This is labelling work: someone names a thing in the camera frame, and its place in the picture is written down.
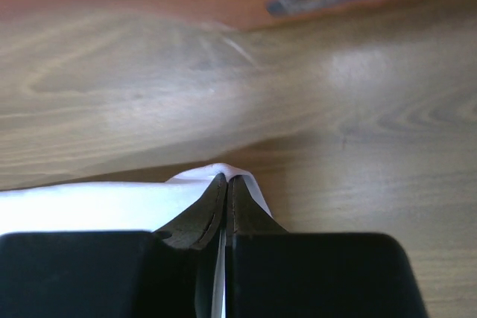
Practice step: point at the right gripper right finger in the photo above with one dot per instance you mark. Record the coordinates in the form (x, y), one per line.
(244, 215)

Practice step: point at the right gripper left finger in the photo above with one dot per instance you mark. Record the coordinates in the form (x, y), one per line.
(195, 228)

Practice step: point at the white green-sleeved t-shirt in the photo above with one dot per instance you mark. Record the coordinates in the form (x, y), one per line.
(89, 250)

